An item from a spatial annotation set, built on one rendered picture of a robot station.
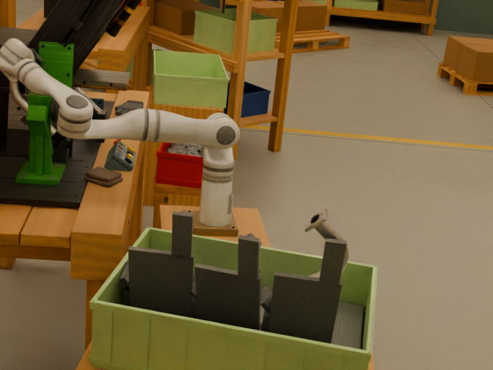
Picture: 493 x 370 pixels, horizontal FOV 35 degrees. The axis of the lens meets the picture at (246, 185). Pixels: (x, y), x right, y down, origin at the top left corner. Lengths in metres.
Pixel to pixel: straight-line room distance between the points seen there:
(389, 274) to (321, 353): 2.49
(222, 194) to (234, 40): 3.00
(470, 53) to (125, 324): 6.90
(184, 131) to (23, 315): 1.58
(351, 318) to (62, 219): 0.88
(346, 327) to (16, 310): 1.95
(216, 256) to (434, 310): 2.00
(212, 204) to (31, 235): 0.52
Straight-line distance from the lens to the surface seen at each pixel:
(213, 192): 2.30
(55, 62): 2.73
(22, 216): 2.35
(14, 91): 2.72
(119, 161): 2.63
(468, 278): 4.31
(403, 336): 3.65
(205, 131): 2.22
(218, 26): 5.40
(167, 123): 2.20
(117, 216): 2.30
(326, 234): 1.69
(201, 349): 1.74
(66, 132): 2.19
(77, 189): 2.48
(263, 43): 5.50
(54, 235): 2.23
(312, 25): 9.88
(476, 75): 8.28
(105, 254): 2.23
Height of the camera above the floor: 1.86
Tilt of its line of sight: 22 degrees down
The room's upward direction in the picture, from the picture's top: 6 degrees clockwise
